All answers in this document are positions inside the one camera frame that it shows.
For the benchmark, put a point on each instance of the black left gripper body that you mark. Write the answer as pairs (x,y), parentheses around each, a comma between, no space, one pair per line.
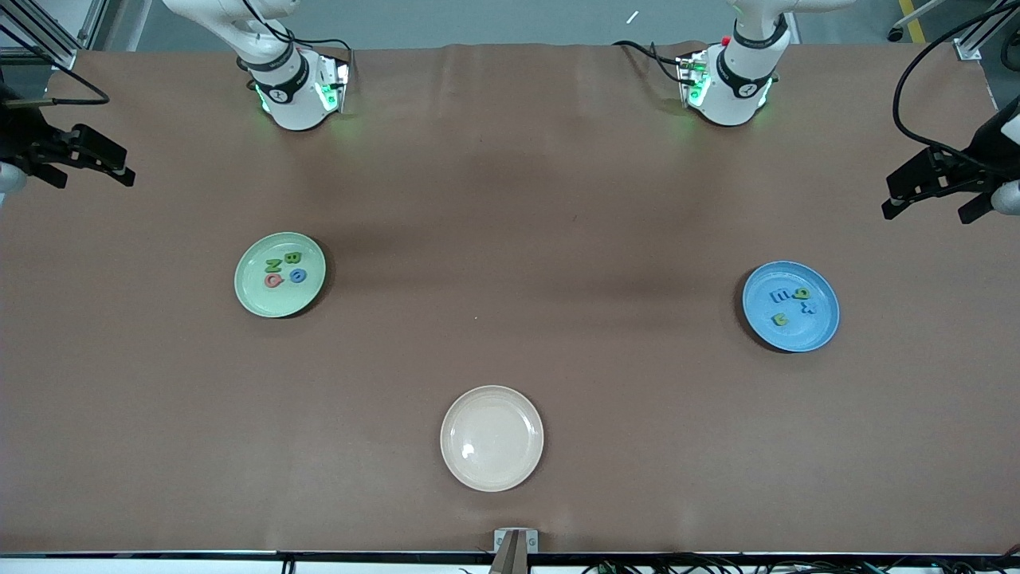
(986,153)

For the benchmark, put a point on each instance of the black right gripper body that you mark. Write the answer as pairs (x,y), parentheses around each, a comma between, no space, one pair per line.
(24,134)

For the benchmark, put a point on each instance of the green letter u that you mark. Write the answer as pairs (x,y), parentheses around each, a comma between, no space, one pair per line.
(781,320)

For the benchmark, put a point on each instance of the pink letter Q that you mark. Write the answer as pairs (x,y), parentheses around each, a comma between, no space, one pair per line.
(273,281)

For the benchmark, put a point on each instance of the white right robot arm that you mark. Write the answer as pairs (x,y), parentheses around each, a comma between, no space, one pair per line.
(291,100)

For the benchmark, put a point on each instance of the blue plate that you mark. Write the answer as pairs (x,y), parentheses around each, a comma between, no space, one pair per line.
(797,335)

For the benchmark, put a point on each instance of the light green plate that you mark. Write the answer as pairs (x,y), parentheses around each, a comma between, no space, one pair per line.
(267,303)

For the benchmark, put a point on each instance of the brown table cover mat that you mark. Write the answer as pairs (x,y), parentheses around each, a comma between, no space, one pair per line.
(558,359)

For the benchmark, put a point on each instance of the cream plate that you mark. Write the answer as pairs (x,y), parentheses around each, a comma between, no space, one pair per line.
(492,438)

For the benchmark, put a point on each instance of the aluminium frame profile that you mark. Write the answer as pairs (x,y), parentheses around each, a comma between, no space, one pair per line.
(48,16)
(976,36)

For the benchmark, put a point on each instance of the grey metal bracket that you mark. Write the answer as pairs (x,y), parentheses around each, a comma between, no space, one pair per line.
(502,542)

